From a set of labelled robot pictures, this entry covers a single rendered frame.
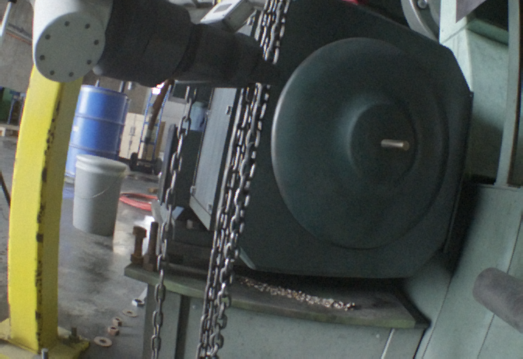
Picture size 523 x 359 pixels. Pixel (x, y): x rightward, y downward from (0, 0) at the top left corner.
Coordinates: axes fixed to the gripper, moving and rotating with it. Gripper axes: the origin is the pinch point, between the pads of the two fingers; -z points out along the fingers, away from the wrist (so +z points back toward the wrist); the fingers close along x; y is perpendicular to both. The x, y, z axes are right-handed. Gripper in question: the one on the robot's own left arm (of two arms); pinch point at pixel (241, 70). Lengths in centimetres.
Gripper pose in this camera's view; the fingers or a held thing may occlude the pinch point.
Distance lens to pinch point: 49.5
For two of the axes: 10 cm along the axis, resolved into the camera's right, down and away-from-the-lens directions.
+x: 7.2, 1.4, -6.7
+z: -6.6, -1.4, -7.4
